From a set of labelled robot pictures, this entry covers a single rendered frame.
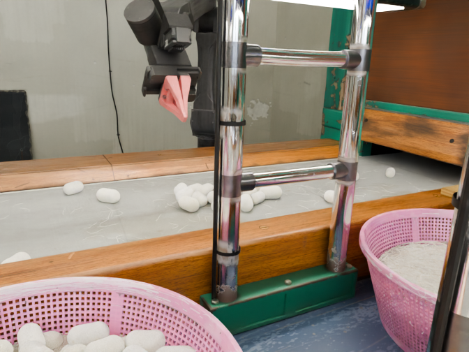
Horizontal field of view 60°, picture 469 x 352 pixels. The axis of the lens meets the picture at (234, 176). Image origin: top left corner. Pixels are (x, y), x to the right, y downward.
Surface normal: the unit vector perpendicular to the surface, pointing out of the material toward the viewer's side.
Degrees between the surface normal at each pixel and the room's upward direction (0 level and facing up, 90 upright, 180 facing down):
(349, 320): 0
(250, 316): 90
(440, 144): 66
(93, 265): 0
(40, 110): 90
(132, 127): 90
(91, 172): 45
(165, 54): 40
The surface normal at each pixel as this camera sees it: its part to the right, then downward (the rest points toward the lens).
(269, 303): 0.46, 0.26
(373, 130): -0.80, -0.28
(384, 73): -0.88, 0.10
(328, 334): 0.04, -0.96
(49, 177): 0.35, -0.50
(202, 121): -0.28, 0.18
